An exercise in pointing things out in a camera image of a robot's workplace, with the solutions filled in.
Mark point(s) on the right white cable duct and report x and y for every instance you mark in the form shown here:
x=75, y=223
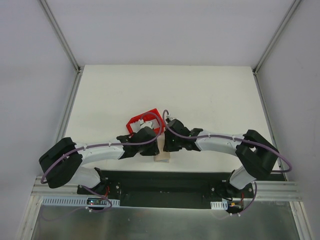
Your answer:
x=219, y=205

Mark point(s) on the white cable duct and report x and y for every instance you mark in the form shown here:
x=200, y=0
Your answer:
x=219, y=205
x=73, y=201

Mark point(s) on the aluminium rail profile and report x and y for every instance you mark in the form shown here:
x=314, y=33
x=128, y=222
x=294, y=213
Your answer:
x=277, y=191

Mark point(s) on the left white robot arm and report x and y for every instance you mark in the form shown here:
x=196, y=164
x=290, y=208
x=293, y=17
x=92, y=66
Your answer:
x=64, y=162

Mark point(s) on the beige leather card holder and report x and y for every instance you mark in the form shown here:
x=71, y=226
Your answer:
x=162, y=156

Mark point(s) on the left aluminium frame post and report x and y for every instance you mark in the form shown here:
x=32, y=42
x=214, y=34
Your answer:
x=59, y=34

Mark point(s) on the aluminium frame post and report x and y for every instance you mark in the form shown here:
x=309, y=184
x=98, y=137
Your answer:
x=59, y=34
x=295, y=4

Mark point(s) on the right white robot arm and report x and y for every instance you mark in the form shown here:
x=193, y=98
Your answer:
x=255, y=153

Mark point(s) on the left white cable duct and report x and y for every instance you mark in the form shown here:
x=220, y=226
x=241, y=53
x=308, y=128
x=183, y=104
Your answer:
x=73, y=201

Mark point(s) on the right aluminium frame post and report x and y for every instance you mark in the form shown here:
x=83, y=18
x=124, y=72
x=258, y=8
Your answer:
x=295, y=4

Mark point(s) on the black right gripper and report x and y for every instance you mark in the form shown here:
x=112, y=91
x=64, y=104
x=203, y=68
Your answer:
x=168, y=142

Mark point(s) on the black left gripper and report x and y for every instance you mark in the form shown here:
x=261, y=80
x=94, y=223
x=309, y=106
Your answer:
x=152, y=148

